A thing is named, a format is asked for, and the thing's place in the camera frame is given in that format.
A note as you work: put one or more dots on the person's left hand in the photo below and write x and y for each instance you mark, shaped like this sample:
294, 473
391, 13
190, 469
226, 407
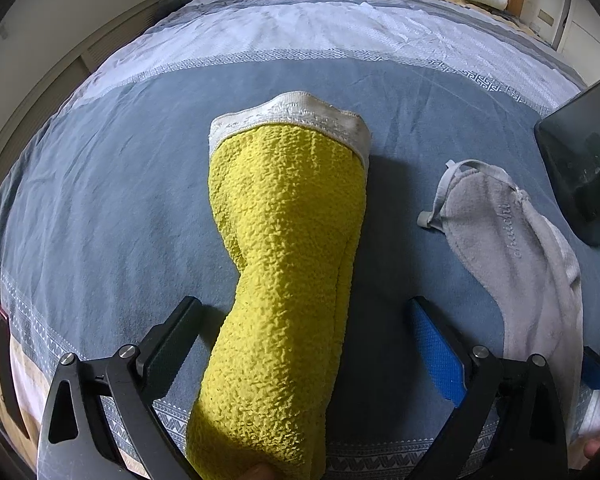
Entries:
260, 472

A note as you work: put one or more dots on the white wardrobe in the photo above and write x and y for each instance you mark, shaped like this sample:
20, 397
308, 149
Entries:
590, 25

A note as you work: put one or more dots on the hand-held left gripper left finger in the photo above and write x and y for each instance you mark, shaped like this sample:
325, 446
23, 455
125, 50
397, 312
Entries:
172, 345

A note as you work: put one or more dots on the yellow towel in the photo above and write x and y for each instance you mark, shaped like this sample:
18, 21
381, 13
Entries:
285, 260

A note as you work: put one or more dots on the person's right hand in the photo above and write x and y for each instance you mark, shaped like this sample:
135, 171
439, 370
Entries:
594, 449

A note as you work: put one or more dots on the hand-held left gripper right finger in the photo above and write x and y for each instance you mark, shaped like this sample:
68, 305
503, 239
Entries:
440, 355

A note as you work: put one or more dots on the wall switch plate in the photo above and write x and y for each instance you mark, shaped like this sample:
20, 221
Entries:
546, 16

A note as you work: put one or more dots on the striped bedspread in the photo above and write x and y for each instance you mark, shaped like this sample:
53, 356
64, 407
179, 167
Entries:
130, 185

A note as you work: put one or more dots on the black phone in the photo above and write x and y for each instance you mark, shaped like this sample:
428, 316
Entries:
10, 370

